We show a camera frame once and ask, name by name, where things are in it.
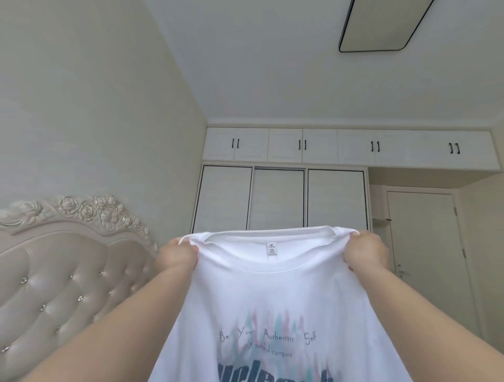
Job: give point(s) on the person's right forearm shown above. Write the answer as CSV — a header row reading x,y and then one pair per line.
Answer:
x,y
425,330

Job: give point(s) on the beige tufted headboard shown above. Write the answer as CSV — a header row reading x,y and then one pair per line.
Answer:
x,y
63,291

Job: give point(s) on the person's right hand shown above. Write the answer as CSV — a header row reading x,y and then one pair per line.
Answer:
x,y
366,252

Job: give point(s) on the person's left hand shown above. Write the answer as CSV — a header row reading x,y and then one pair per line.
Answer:
x,y
177,258

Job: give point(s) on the white door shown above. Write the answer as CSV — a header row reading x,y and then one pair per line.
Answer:
x,y
429,252

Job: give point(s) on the white printed t-shirt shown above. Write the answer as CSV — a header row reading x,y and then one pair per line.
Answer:
x,y
275,315

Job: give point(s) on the person's left forearm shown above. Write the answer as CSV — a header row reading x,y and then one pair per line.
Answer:
x,y
110,330

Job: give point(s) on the rectangular ceiling light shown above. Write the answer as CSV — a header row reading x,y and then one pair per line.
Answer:
x,y
382,23

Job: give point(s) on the white overhead cabinets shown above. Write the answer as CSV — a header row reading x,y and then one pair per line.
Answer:
x,y
354,148

